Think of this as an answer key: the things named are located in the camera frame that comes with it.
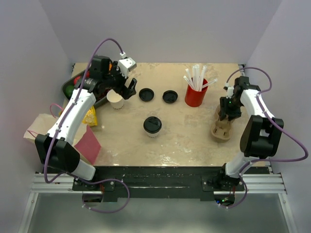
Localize cardboard cup carrier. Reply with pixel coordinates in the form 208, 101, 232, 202
210, 105, 234, 142

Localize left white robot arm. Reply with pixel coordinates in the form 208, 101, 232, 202
35, 54, 137, 190

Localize grey fruit tray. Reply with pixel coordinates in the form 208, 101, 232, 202
61, 70, 109, 109

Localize white paper cup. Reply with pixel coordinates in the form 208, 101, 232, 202
146, 130, 160, 138
106, 90, 124, 110

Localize green lime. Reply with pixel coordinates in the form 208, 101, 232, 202
65, 85, 74, 98

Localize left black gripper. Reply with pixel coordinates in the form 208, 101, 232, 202
103, 62, 137, 100

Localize black cup lid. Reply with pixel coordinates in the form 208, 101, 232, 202
138, 88, 154, 102
143, 116, 162, 133
162, 90, 178, 104

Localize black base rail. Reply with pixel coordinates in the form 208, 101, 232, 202
70, 166, 244, 202

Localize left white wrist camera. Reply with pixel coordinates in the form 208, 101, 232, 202
117, 52, 137, 77

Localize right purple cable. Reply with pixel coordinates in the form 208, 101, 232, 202
218, 67, 309, 209

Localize brown paper bag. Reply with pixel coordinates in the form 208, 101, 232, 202
23, 103, 102, 166

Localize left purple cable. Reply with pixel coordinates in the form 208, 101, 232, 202
43, 37, 131, 214

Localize purple cable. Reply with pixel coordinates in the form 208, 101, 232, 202
218, 67, 309, 209
43, 37, 131, 214

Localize red apple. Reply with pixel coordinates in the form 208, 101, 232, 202
73, 76, 81, 85

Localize white wrapped straws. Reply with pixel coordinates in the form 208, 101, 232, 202
183, 64, 218, 91

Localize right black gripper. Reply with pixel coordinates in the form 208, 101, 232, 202
220, 96, 243, 121

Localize red straw holder cup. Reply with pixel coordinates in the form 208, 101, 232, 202
185, 85, 208, 107

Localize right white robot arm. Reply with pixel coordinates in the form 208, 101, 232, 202
216, 76, 282, 191

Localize yellow chips bag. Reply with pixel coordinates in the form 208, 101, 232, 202
82, 106, 98, 127

